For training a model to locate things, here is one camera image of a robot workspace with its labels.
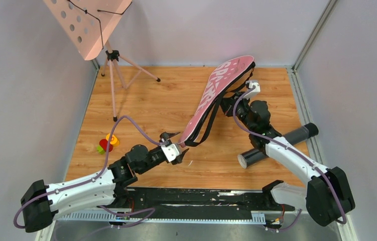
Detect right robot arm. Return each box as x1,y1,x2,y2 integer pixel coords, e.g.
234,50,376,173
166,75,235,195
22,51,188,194
220,92,355,226

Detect black shuttlecock tube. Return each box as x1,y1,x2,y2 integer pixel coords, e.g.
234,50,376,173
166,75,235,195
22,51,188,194
237,123,320,170

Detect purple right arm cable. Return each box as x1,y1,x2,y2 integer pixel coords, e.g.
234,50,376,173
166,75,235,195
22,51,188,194
232,87,348,232

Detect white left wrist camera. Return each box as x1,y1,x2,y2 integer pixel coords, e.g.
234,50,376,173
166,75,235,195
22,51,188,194
161,143,182,163

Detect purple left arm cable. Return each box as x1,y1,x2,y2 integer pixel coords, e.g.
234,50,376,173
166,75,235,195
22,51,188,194
13,115,162,230

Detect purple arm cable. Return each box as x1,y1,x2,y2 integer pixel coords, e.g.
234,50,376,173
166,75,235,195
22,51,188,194
13,115,162,230
232,87,348,232

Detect colourful toy blocks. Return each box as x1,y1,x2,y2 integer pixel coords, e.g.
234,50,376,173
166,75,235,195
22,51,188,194
96,134,120,155

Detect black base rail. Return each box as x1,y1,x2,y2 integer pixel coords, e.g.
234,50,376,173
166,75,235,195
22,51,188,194
113,187,294,220

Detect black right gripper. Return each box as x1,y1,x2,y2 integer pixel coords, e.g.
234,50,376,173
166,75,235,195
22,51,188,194
217,92,255,133

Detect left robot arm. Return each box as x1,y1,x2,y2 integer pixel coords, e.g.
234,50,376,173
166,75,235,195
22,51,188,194
15,133,187,233

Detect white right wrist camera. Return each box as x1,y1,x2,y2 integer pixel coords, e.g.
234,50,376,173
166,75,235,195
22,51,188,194
243,80,261,99

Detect pink music stand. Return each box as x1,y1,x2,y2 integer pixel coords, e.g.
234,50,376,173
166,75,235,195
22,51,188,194
44,0,161,121

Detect pink racket cover bag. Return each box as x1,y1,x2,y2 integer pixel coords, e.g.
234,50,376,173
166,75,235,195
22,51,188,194
178,55,256,147

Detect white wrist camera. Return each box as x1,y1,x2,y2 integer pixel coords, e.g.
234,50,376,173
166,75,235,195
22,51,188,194
161,143,182,163
243,80,261,99

